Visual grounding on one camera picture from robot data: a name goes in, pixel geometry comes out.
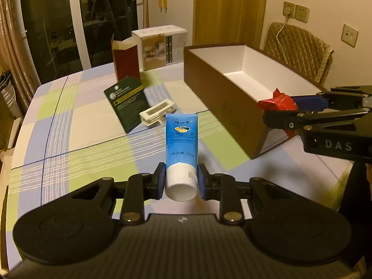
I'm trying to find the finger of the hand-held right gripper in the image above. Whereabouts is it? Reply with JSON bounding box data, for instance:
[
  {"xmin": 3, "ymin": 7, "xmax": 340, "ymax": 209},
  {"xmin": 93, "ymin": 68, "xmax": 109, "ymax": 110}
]
[
  {"xmin": 262, "ymin": 107, "xmax": 372, "ymax": 133},
  {"xmin": 291, "ymin": 86, "xmax": 372, "ymax": 112}
]

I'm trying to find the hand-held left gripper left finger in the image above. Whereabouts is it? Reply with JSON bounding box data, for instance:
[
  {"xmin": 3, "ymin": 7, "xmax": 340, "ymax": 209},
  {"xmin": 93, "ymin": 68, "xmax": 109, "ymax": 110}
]
[{"xmin": 70, "ymin": 162, "xmax": 166, "ymax": 225}]

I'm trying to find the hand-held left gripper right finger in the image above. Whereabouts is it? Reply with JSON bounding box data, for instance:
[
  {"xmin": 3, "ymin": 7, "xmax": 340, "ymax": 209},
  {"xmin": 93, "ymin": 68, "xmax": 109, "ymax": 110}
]
[{"xmin": 198, "ymin": 163, "xmax": 287, "ymax": 225}]

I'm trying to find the red foil packet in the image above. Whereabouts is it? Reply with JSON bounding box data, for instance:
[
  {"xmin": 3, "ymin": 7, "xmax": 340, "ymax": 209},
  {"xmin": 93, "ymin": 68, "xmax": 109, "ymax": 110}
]
[{"xmin": 257, "ymin": 88, "xmax": 298, "ymax": 138}]

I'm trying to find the blue tube with white cap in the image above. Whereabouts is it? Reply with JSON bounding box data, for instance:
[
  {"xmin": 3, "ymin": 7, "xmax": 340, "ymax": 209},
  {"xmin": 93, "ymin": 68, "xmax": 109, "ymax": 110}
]
[{"xmin": 164, "ymin": 113, "xmax": 199, "ymax": 202}]

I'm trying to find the brown cardboard box container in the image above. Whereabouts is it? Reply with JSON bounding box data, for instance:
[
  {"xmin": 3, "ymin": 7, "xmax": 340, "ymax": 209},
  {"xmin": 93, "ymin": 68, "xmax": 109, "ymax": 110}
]
[{"xmin": 183, "ymin": 43, "xmax": 327, "ymax": 160}]

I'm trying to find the white plastic clip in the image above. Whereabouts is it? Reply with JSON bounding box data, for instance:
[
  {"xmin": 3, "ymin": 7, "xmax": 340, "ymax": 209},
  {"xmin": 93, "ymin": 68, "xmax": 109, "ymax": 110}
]
[{"xmin": 139, "ymin": 99, "xmax": 176, "ymax": 128}]

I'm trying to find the dark green packet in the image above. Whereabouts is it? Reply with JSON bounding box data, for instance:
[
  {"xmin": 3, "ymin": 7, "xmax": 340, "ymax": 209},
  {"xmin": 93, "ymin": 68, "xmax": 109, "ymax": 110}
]
[{"xmin": 104, "ymin": 76, "xmax": 149, "ymax": 135}]

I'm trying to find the wooden door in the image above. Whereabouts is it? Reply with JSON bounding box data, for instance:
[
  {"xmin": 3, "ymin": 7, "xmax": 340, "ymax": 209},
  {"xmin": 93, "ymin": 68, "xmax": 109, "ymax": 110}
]
[{"xmin": 193, "ymin": 0, "xmax": 268, "ymax": 48}]

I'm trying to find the dark red carton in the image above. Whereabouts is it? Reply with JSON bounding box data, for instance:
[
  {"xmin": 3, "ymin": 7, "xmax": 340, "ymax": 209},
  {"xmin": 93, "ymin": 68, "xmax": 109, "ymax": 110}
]
[{"xmin": 111, "ymin": 33, "xmax": 140, "ymax": 82}]

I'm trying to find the white printed box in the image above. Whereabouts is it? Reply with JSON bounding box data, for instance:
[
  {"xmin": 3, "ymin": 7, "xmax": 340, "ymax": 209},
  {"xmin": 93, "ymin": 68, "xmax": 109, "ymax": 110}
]
[{"xmin": 131, "ymin": 25, "xmax": 188, "ymax": 72}]

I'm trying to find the brown cardboard box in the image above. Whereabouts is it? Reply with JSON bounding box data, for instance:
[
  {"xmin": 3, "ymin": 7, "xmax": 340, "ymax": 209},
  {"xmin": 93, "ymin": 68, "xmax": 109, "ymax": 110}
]
[{"xmin": 0, "ymin": 113, "xmax": 24, "ymax": 163}]

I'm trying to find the white striped bag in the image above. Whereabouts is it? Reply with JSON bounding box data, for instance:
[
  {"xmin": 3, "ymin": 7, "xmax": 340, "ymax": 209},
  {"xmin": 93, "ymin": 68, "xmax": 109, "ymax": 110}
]
[{"xmin": 0, "ymin": 71, "xmax": 16, "ymax": 114}]

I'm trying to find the glass sliding door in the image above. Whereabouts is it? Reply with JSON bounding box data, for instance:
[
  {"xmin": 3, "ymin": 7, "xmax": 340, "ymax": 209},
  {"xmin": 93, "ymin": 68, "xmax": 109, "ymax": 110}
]
[{"xmin": 19, "ymin": 0, "xmax": 150, "ymax": 85}]

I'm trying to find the beige curtain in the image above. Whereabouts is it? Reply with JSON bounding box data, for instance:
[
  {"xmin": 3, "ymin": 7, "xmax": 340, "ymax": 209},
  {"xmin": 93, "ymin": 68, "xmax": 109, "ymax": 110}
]
[{"xmin": 0, "ymin": 0, "xmax": 41, "ymax": 120}]

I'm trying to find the white power cable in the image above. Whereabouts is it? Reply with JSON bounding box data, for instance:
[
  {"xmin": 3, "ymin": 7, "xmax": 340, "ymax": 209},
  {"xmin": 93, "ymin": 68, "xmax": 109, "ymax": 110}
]
[{"xmin": 276, "ymin": 16, "xmax": 291, "ymax": 64}]

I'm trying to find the wall socket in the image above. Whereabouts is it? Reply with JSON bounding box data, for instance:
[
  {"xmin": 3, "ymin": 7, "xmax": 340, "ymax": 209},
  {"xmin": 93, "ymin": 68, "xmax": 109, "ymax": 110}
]
[
  {"xmin": 295, "ymin": 4, "xmax": 310, "ymax": 23},
  {"xmin": 282, "ymin": 1, "xmax": 296, "ymax": 18}
]

